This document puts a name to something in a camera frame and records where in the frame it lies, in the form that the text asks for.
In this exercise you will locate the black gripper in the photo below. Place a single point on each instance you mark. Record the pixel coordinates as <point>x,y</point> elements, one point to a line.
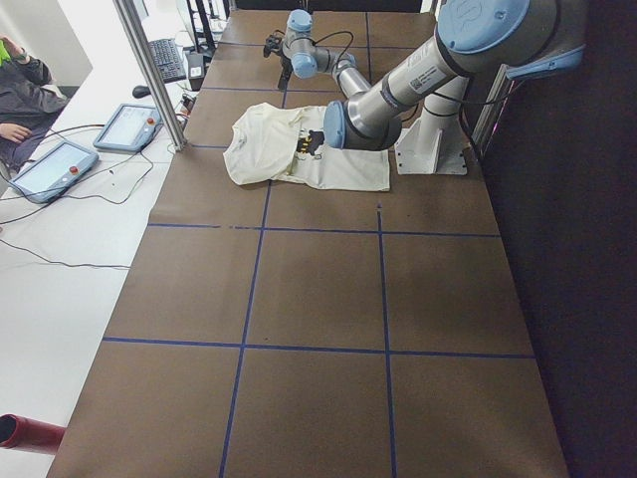
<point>285,64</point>

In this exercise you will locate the cream cat print t-shirt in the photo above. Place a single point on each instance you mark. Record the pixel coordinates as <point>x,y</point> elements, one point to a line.
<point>290,145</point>

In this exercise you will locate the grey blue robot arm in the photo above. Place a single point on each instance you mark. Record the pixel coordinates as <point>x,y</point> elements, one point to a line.
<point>534,39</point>

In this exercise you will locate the black box with white label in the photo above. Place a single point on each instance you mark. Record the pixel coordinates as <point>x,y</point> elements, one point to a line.
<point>195,70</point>

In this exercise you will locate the black keyboard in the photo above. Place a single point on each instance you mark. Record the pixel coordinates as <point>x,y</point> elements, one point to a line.
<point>167,58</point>

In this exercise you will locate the black computer mouse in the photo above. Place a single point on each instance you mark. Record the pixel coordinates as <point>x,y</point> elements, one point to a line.
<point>140,91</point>

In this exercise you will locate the far teach pendant tablet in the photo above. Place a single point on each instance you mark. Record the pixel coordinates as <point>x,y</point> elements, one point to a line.
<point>129,130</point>

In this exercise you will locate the teach pendant tablet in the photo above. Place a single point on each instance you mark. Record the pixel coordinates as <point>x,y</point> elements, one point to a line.
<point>55,172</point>
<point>129,130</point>

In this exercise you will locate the near teach pendant tablet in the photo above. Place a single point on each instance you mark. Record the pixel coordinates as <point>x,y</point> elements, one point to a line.
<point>55,172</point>

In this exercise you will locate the seated person in dark jacket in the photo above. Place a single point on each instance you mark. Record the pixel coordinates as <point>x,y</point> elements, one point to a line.
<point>29,107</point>

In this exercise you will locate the red cylinder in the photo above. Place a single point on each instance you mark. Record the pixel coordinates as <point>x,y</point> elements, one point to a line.
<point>26,434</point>

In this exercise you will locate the aluminium frame post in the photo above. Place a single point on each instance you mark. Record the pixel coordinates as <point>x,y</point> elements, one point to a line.
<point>138,41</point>

